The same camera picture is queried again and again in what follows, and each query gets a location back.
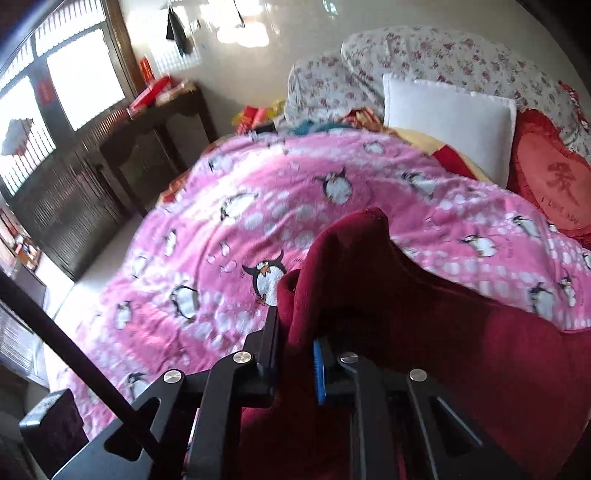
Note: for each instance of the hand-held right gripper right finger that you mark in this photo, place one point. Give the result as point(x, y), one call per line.
point(320, 374)

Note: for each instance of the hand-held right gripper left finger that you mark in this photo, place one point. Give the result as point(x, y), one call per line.
point(268, 360)

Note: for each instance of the dark red sweater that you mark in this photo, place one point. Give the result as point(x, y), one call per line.
point(415, 323)

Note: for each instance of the pink penguin blanket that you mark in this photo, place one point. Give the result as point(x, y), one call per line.
point(231, 184)

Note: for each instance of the orange cloth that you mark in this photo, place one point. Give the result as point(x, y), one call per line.
point(173, 191)

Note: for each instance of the dark box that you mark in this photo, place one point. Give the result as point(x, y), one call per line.
point(53, 429)

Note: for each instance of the teal cloth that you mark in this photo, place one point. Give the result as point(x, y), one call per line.
point(318, 127)

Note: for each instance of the red yellow boxes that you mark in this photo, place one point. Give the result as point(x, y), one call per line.
point(251, 115)

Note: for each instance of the yellow red blanket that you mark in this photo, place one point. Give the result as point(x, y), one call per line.
point(443, 152)

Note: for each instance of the dark wooden side table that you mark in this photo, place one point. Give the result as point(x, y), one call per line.
point(157, 124)

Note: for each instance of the small floral pillow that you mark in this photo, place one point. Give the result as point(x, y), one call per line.
point(323, 87)

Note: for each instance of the white pillow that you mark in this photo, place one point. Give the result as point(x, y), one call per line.
point(443, 120)

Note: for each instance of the red flat box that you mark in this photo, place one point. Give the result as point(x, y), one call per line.
point(150, 92)

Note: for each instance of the red heart cushion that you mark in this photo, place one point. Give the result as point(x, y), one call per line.
point(549, 170)

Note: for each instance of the barred window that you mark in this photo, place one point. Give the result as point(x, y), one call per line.
point(78, 83)

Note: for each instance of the dark hanging cloth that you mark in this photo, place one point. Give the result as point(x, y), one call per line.
point(178, 32)

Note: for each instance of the floral grey bedding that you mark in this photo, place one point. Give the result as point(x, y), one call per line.
point(438, 55)

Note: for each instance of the red wall paper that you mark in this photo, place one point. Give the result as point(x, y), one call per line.
point(145, 68)

